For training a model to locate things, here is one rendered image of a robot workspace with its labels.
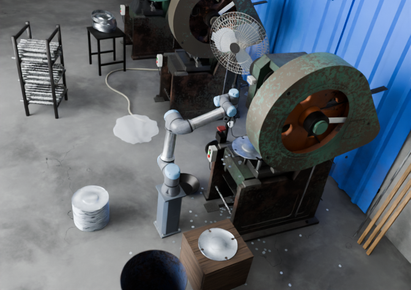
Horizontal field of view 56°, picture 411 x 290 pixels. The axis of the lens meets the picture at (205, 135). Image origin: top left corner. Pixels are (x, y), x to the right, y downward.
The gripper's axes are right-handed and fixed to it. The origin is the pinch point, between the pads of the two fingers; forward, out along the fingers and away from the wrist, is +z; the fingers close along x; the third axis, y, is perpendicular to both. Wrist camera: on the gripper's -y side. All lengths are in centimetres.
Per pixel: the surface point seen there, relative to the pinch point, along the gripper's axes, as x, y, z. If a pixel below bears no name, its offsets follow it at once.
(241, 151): -19.0, -11.0, 7.5
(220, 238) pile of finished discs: -40, -67, 41
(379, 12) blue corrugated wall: -54, 139, -62
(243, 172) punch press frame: -27.3, -19.1, 20.1
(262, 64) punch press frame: -12, 18, -56
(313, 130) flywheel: -70, -13, -47
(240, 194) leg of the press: -35, -33, 27
